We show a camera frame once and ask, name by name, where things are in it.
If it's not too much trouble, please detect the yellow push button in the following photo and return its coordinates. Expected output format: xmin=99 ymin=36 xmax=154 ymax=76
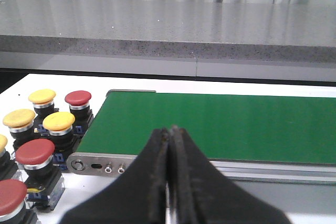
xmin=28 ymin=89 xmax=56 ymax=119
xmin=3 ymin=109 xmax=36 ymax=151
xmin=43 ymin=112 xmax=80 ymax=160

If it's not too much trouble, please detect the yellow push button edge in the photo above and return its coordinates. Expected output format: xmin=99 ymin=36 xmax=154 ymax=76
xmin=0 ymin=134 xmax=18 ymax=181

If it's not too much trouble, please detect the red push button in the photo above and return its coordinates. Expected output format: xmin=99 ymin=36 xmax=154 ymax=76
xmin=1 ymin=179 xmax=40 ymax=224
xmin=65 ymin=90 xmax=94 ymax=135
xmin=15 ymin=138 xmax=65 ymax=211

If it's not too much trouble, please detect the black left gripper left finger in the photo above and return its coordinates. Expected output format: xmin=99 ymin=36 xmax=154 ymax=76
xmin=60 ymin=129 xmax=168 ymax=223

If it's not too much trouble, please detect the green conveyor belt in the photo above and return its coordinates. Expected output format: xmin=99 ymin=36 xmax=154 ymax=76
xmin=67 ymin=90 xmax=335 ymax=184

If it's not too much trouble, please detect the grey stone counter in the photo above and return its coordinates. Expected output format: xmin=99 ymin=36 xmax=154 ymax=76
xmin=1 ymin=0 xmax=335 ymax=82

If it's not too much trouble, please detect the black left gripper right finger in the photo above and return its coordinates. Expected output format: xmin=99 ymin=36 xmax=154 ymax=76
xmin=169 ymin=126 xmax=290 ymax=223

